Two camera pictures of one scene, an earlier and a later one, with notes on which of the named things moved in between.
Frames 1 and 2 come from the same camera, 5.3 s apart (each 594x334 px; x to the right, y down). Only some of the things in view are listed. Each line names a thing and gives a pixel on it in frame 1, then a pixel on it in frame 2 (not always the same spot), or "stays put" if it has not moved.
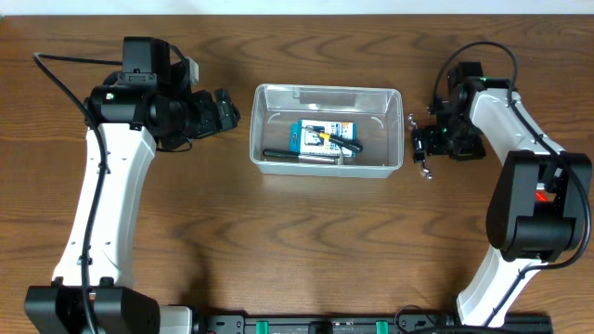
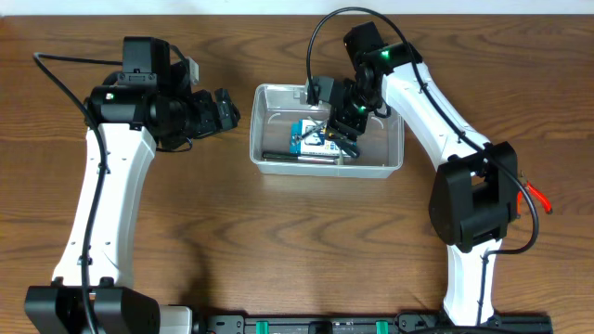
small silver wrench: (413, 122) to (295, 137)
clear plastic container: (377, 112) stays put
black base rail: (360, 324) stays put
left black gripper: (204, 124) stays put
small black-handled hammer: (286, 154) stays put
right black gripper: (473, 150) to (342, 122)
